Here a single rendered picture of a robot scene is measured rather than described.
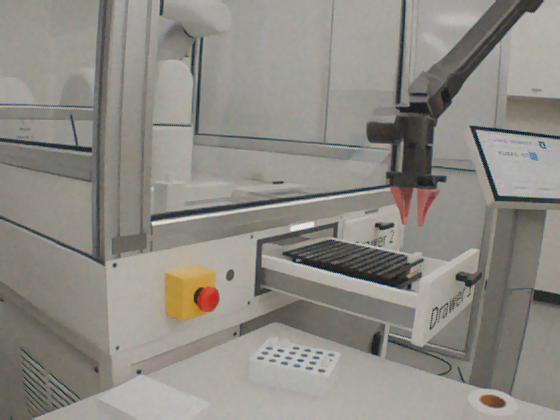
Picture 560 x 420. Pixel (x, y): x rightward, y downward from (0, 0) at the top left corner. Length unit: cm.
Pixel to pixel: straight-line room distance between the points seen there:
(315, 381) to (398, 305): 19
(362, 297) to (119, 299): 39
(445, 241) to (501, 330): 80
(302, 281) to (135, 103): 43
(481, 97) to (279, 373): 203
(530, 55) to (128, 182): 377
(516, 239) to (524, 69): 250
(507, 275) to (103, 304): 148
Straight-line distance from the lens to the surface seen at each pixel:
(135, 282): 74
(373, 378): 80
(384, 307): 81
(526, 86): 416
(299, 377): 73
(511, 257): 187
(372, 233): 128
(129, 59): 69
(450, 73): 97
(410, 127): 92
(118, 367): 78
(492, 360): 200
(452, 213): 258
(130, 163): 69
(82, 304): 78
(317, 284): 87
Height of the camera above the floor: 114
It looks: 10 degrees down
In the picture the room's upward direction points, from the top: 3 degrees clockwise
